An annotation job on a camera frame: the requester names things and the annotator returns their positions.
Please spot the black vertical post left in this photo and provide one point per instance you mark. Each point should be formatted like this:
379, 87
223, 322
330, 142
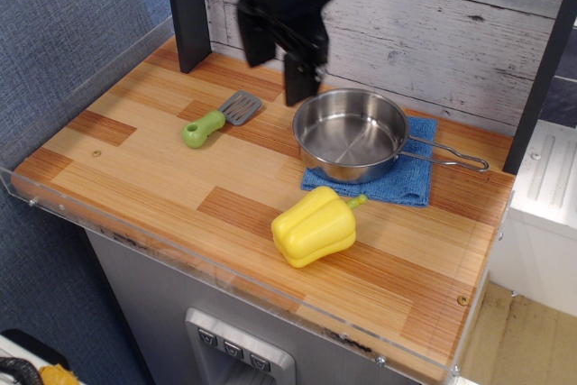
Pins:
191, 32

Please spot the grey cabinet with dispenser panel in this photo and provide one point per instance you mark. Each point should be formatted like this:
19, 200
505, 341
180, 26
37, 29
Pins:
190, 331

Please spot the white toy sink counter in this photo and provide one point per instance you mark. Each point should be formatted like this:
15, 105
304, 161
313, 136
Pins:
535, 254

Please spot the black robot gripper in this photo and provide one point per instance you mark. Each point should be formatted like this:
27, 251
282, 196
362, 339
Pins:
298, 28

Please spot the yellow toy bell pepper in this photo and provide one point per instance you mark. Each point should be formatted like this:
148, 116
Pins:
320, 224

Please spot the blue folded towel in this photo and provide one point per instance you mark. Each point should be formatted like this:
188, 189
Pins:
408, 182

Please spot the clear acrylic table guard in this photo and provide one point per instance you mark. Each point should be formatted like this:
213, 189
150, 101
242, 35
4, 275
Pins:
401, 296

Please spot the stainless steel pan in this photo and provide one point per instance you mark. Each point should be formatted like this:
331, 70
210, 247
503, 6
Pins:
355, 136

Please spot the black vertical post right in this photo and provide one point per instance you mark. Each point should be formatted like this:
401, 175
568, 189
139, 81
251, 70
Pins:
549, 63

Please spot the black vertical post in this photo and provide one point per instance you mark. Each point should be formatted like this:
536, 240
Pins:
549, 63
191, 32

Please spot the green handled grey spatula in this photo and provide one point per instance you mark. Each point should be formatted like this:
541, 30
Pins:
236, 110

